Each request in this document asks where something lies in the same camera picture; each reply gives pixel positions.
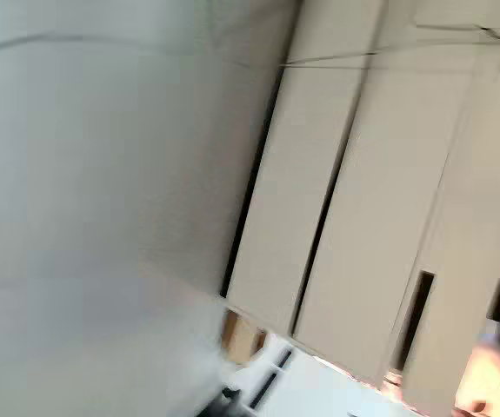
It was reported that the thin dark floor cable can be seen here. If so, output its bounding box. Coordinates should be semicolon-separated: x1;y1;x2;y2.
278;23;500;70

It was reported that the brown cardboard box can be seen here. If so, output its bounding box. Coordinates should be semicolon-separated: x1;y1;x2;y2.
221;310;269;365

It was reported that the cream cabinet front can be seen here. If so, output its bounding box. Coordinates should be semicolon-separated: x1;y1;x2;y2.
291;0;500;417
224;0;385;336

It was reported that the white table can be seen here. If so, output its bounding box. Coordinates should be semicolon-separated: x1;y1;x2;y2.
221;336;416;417

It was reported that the black metal frame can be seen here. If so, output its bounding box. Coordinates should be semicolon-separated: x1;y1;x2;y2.
203;386;244;417

